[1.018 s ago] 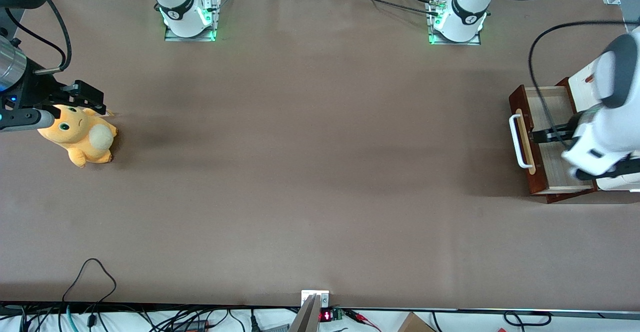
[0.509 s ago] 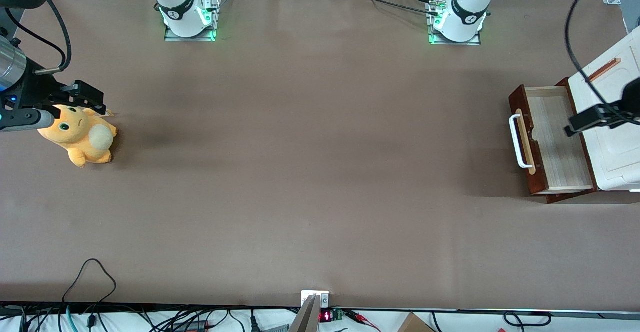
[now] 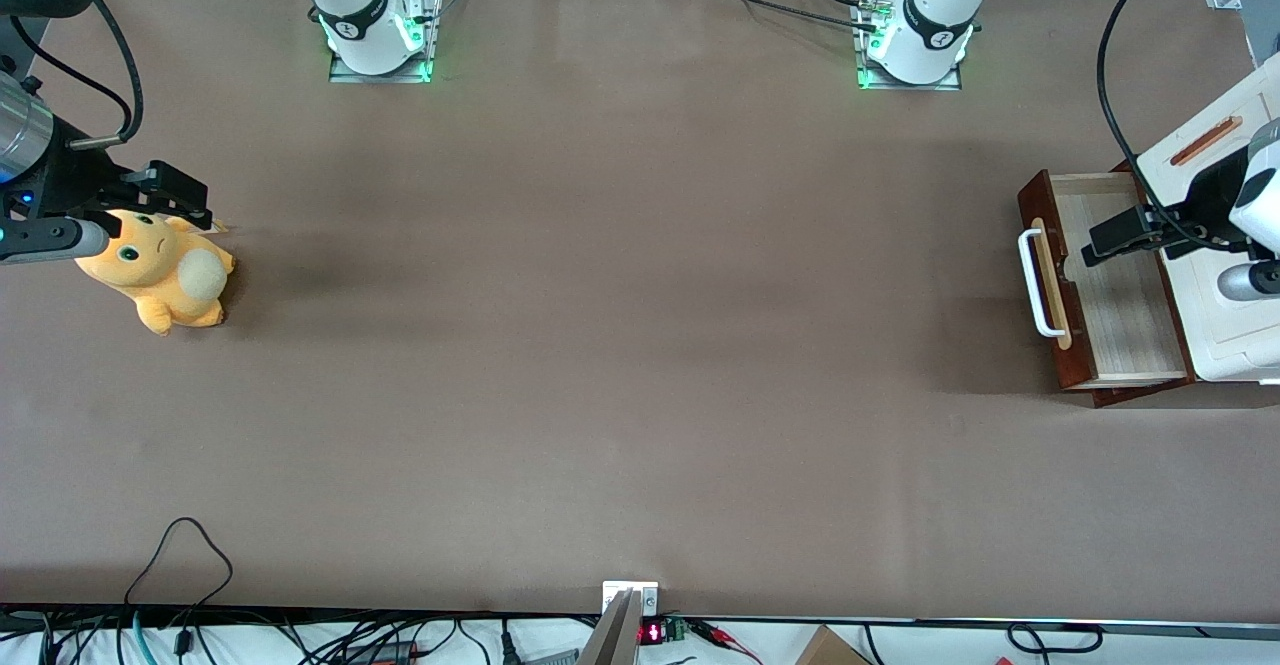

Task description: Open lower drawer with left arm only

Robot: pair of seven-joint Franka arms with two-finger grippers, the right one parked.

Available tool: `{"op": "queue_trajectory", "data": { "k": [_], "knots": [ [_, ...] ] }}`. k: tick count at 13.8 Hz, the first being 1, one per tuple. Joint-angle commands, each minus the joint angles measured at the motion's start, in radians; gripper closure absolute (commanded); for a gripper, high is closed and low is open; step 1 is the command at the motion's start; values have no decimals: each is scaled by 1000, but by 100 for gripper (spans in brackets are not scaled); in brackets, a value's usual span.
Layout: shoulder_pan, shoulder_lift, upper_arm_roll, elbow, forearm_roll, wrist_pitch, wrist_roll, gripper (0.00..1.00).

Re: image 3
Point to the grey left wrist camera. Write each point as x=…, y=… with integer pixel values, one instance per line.
x=1245, y=283

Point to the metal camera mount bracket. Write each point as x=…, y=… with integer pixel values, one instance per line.
x=615, y=635

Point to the brown cardboard piece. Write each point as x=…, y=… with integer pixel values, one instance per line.
x=830, y=650

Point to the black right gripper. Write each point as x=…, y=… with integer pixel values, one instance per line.
x=72, y=183

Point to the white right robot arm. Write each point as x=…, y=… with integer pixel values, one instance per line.
x=355, y=5

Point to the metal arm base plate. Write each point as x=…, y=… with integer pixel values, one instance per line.
x=900, y=87
x=433, y=35

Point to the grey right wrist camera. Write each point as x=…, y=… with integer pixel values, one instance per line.
x=50, y=240

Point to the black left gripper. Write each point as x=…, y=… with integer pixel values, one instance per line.
x=1208, y=194

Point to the red digit display module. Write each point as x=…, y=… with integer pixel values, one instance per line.
x=652, y=633

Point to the white plastic box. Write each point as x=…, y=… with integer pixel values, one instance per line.
x=1235, y=345

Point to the orange plush toy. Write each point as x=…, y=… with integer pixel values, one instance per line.
x=165, y=270

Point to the red and black clip leads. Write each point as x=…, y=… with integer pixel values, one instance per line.
x=720, y=635

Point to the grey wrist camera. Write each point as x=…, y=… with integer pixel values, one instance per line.
x=1245, y=283
x=50, y=240

